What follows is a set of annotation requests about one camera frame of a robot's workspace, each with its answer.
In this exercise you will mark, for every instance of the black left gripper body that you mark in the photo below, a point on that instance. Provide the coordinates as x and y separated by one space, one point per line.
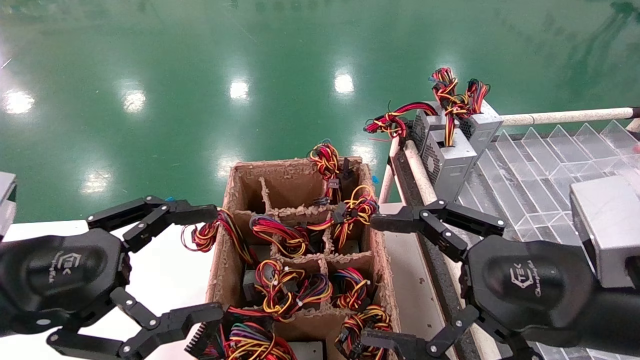
55 275

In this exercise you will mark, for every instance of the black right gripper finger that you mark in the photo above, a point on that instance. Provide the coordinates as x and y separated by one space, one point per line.
400 346
435 220

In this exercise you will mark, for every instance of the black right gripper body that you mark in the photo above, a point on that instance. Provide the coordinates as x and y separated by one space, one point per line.
530 285

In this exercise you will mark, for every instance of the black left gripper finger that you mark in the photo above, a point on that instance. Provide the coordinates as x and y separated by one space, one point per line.
180 320
160 212

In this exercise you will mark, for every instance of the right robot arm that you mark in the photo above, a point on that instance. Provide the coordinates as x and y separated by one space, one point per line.
622 325

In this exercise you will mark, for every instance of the clear acrylic divider tray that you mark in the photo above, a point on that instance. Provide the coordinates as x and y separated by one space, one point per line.
540 165

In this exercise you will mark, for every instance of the brown cardboard divider box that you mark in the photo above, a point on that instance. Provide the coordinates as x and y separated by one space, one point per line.
290 185

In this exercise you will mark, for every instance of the white pipe stub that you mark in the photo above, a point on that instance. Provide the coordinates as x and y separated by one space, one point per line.
635 125

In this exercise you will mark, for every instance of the black metal frame strip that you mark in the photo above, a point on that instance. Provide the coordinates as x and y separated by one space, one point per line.
407 187

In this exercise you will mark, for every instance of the long white pipe rail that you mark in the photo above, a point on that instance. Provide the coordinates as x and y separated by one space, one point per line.
565 117
420 175

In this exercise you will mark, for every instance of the short white pipe rail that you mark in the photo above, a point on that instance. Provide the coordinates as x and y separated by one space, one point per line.
387 185

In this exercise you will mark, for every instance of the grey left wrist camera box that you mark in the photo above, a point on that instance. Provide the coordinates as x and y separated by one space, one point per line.
6 200

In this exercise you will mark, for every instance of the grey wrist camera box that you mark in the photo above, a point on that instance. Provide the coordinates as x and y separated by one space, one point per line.
6 200
607 225

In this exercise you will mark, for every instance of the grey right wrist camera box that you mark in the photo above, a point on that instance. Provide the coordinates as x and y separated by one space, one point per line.
607 225

